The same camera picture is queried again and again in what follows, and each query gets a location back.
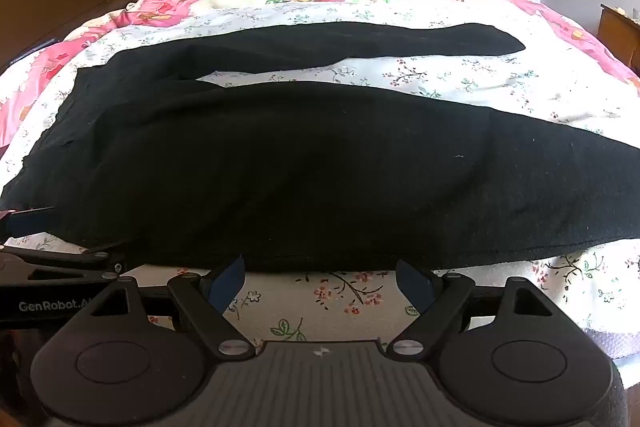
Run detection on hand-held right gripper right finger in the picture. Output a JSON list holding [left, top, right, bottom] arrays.
[[387, 258, 571, 359]]

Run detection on black pants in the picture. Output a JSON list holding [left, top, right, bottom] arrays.
[[0, 22, 640, 273]]

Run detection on wooden side cabinet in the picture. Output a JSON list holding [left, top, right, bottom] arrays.
[[597, 3, 640, 72]]

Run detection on floral bed quilt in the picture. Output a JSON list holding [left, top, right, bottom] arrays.
[[0, 0, 640, 360]]

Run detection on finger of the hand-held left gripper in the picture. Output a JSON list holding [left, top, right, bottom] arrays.
[[0, 243, 128, 286], [0, 206, 57, 239]]

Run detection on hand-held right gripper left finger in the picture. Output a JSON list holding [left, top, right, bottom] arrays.
[[70, 256, 257, 362]]

